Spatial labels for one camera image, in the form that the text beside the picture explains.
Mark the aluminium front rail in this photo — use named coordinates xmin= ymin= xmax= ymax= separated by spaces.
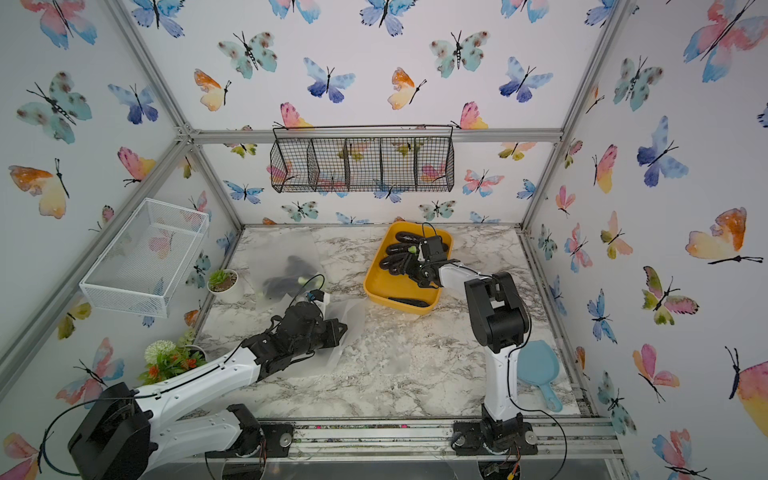
xmin=119 ymin=418 xmax=625 ymax=464

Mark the eggplant at tray back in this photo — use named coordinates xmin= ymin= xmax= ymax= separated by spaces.
xmin=395 ymin=231 xmax=424 ymax=244

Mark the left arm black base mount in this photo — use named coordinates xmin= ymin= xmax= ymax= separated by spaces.
xmin=222 ymin=404 xmax=295 ymax=460

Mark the dark purple eggplant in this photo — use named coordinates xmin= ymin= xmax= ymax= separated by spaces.
xmin=261 ymin=255 xmax=319 ymax=300

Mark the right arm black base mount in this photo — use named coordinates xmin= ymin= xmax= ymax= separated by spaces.
xmin=449 ymin=418 xmax=538 ymax=457

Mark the eggplant in tray front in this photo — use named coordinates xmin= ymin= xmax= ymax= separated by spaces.
xmin=389 ymin=297 xmax=430 ymax=308

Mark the light blue plastic scoop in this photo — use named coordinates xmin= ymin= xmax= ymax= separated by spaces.
xmin=517 ymin=340 xmax=563 ymax=412

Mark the black wire wall basket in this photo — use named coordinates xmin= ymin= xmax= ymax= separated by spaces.
xmin=268 ymin=124 xmax=455 ymax=194

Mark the clear zip-top bag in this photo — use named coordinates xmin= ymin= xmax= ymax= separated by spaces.
xmin=245 ymin=228 xmax=324 ymax=306
xmin=283 ymin=299 xmax=367 ymax=379

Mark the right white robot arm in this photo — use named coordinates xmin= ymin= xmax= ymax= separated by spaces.
xmin=392 ymin=234 xmax=563 ymax=427

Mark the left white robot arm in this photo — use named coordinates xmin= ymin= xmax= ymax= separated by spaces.
xmin=67 ymin=301 xmax=348 ymax=479

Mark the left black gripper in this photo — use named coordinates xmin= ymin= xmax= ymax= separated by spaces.
xmin=291 ymin=319 xmax=350 ymax=360

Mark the potted orange flower plant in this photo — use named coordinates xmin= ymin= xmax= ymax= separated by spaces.
xmin=138 ymin=329 xmax=207 ymax=385

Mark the white mesh wall basket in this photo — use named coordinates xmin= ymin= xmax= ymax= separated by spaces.
xmin=79 ymin=198 xmax=209 ymax=319

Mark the small white potted succulent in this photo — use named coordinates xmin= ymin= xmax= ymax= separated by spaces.
xmin=207 ymin=269 xmax=244 ymax=303

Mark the yellow plastic tray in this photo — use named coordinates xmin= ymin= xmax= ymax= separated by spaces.
xmin=364 ymin=221 xmax=453 ymax=315

